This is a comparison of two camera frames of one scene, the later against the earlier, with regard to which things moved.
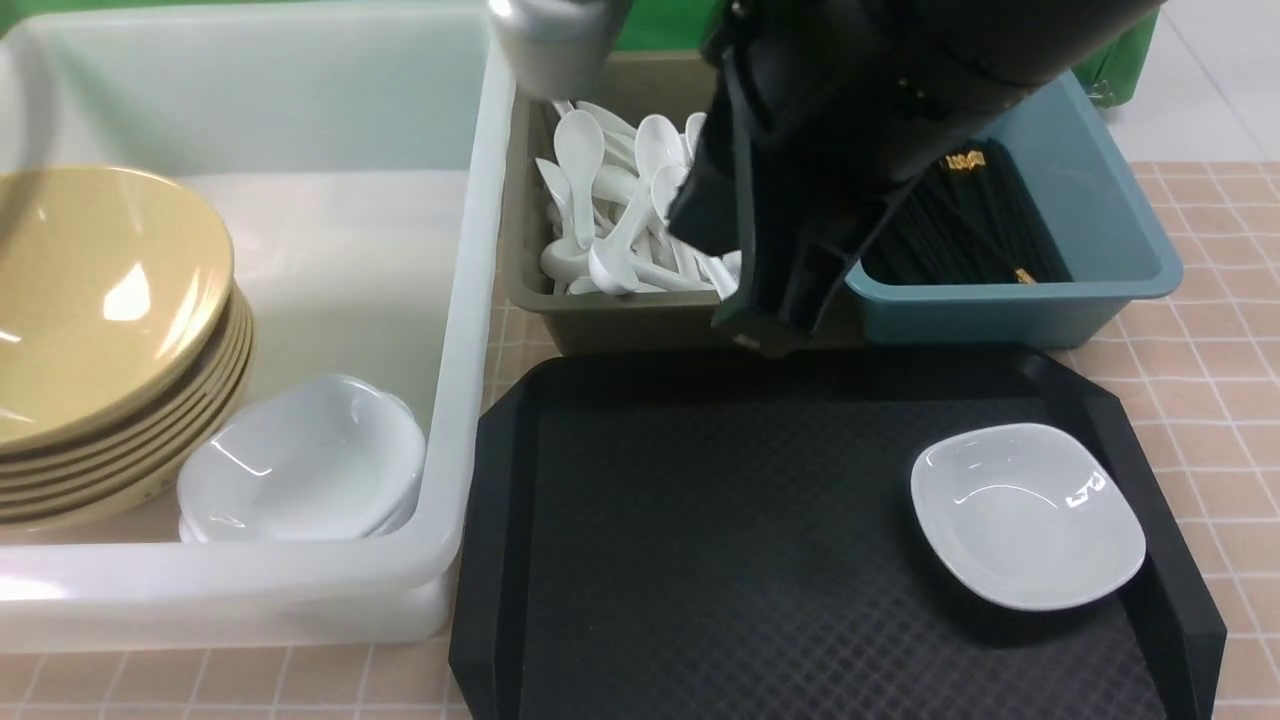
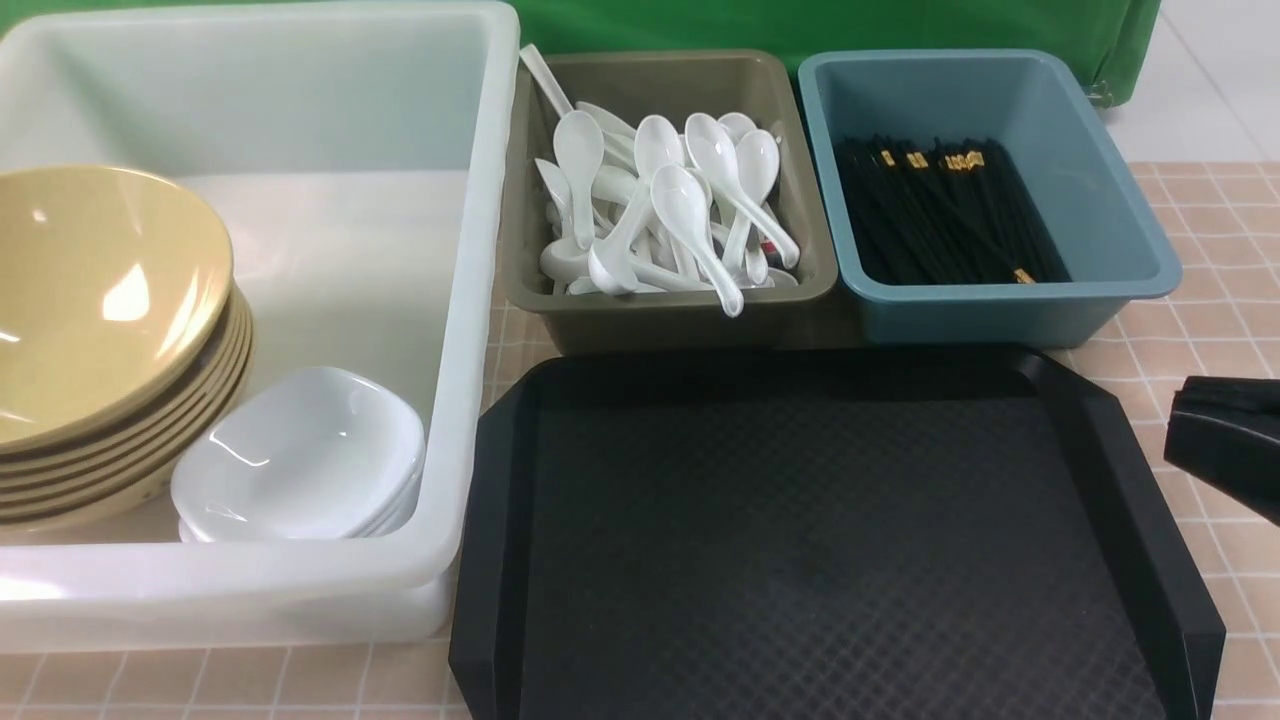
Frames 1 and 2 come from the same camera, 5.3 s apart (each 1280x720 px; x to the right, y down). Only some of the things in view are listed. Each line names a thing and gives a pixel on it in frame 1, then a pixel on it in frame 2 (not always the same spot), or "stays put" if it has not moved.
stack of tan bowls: (126, 340) stays put
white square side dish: (1027, 518) → (313, 454)
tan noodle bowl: (109, 277) stays put
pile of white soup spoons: (607, 194) stays put
